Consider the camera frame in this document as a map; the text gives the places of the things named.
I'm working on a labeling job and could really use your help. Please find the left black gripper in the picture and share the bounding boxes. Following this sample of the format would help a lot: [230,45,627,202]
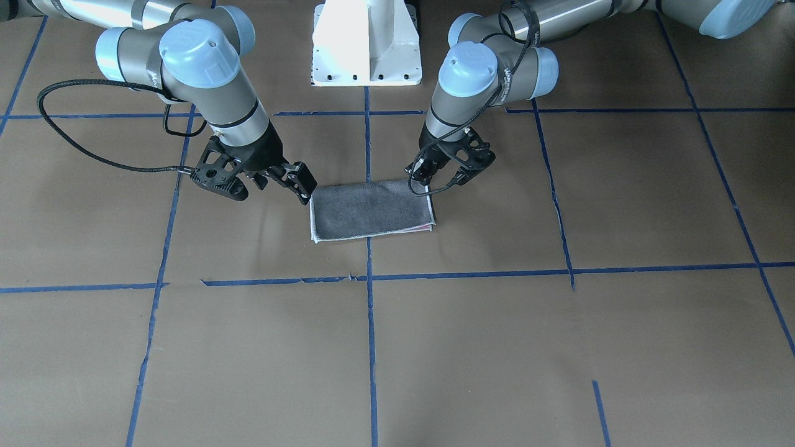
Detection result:
[405,127,495,196]

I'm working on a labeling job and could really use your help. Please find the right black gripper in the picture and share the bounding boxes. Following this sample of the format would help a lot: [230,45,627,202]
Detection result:
[190,128,318,205]

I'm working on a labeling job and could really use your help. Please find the pink grey microfibre towel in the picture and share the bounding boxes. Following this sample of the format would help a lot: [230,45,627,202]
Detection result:
[309,179,435,243]

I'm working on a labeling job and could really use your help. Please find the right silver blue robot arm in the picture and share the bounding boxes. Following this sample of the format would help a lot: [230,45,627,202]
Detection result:
[2,1,316,204]

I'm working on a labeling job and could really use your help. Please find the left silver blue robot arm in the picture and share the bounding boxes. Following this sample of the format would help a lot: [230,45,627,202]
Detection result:
[406,1,773,196]

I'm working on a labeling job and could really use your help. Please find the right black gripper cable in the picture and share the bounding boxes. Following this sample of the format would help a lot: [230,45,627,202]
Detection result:
[37,79,208,174]

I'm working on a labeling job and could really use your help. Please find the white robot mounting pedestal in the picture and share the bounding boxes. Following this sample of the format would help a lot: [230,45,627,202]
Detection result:
[311,1,423,88]

